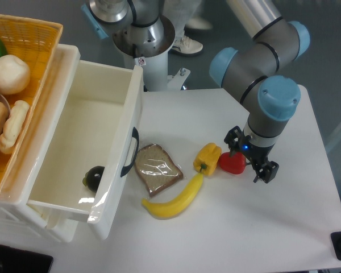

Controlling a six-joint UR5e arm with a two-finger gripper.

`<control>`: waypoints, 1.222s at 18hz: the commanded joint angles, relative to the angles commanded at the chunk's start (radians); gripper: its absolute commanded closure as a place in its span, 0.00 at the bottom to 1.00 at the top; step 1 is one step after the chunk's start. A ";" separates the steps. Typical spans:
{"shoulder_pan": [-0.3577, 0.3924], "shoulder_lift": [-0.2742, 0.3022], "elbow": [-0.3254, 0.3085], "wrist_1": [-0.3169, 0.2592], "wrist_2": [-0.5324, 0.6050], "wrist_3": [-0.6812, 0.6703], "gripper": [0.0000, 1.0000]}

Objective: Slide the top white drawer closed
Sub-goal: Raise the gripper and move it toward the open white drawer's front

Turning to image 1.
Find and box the white sneaker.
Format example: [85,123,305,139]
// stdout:
[170,35,203,57]

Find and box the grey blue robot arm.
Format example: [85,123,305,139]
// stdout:
[82,1,310,183]

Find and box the dark purple eggplant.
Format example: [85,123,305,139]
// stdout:
[82,166,105,193]

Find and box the white drawer cabinet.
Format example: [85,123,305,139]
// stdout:
[0,44,80,242]

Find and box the cream twisted bread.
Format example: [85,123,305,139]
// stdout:
[0,100,30,154]

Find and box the dark blue drawer handle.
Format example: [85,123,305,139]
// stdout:
[120,127,140,177]

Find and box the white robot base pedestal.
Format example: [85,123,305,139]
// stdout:
[112,16,190,92]

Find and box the orange wicker basket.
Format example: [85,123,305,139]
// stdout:
[0,13,64,196]

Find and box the white top drawer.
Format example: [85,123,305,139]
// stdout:
[28,61,144,240]

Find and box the red bell pepper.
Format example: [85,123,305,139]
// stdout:
[218,152,246,175]

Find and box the yellow bell pepper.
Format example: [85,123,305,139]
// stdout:
[193,143,222,176]

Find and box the yellow banana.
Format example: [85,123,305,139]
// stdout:
[142,173,203,219]

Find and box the wrapped brown bread slice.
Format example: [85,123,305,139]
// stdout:
[134,144,184,197]

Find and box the black device bottom left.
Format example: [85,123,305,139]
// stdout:
[0,244,54,273]

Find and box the white round bun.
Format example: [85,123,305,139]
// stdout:
[0,55,31,95]

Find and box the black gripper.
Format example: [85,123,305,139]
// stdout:
[224,126,279,183]

